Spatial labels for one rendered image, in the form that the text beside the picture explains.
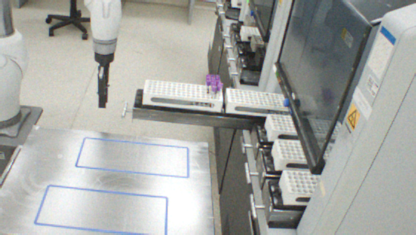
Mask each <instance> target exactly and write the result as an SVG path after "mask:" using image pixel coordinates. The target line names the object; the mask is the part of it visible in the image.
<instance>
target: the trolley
mask: <svg viewBox="0 0 416 235"><path fill-rule="evenodd" d="M20 150H21V151H20ZM19 151H20V152H19ZM18 153H19V154H18ZM17 156H18V157H17ZM16 157H17V158H16ZM15 159H16V160H15ZM14 162H15V163H14ZM13 163H14V164H13ZM12 165H13V167H12ZM11 167H12V169H11ZM10 169H11V170H10ZM9 172H10V173H9ZM8 173H9V174H8ZM7 174H8V176H7ZM5 179H6V180H5ZM4 180H5V181H4ZM3 183H4V184H3ZM2 185H3V186H2ZM1 186H2V187H1ZM0 189H1V190H0V235H215V228H214V209H213V198H212V179H211V169H210V159H209V142H202V141H186V140H178V139H170V138H154V137H146V136H137V135H123V134H114V133H107V132H92V131H85V130H77V129H63V128H56V127H49V126H35V125H34V126H33V128H31V130H30V133H29V135H28V137H27V139H26V141H25V142H24V145H22V144H18V145H17V148H16V149H15V151H14V153H13V156H11V159H10V161H9V163H8V165H7V166H6V169H5V170H4V172H3V175H2V176H1V178H0Z"/></svg>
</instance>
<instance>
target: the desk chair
mask: <svg viewBox="0 0 416 235"><path fill-rule="evenodd" d="M70 4H71V8H70V16H60V15H56V14H54V15H52V14H48V17H47V18H46V20H45V22H46V23H47V24H49V23H51V22H52V21H53V20H52V19H58V20H62V22H60V23H58V24H56V25H53V26H51V27H50V28H49V36H53V34H54V30H55V29H57V28H61V27H64V26H66V25H70V24H73V25H76V27H77V28H79V30H81V31H82V32H83V34H82V39H87V40H88V34H86V33H87V30H86V28H85V27H84V26H83V25H82V23H81V22H91V18H88V17H81V16H82V14H81V9H80V10H77V0H70Z"/></svg>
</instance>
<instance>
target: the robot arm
mask: <svg viewBox="0 0 416 235"><path fill-rule="evenodd" d="M84 5H85V6H86V7H87V8H88V10H89V11H90V12H91V31H92V35H93V36H92V39H93V47H92V50H93V51H94V60H95V61H96V62H98V63H99V64H100V65H98V71H99V73H98V74H97V76H98V84H97V94H98V107H99V108H104V109H105V108H106V103H107V102H108V87H109V86H110V84H108V83H109V81H108V76H109V66H110V63H111V62H113V61H114V52H115V51H116V48H117V40H118V33H119V30H120V23H121V2H120V0H84ZM28 63H29V50H28V49H27V46H26V44H25V41H24V37H23V35H22V34H21V33H20V32H19V31H18V30H16V29H15V26H14V23H13V14H12V7H11V3H10V0H0V136H3V137H9V138H12V139H14V138H17V137H18V135H19V130H20V128H21V127H22V126H23V123H24V121H25V120H26V118H27V116H29V115H30V109H20V105H19V98H20V88H21V82H22V80H23V78H24V76H25V73H26V70H27V67H28ZM106 86H108V87H106Z"/></svg>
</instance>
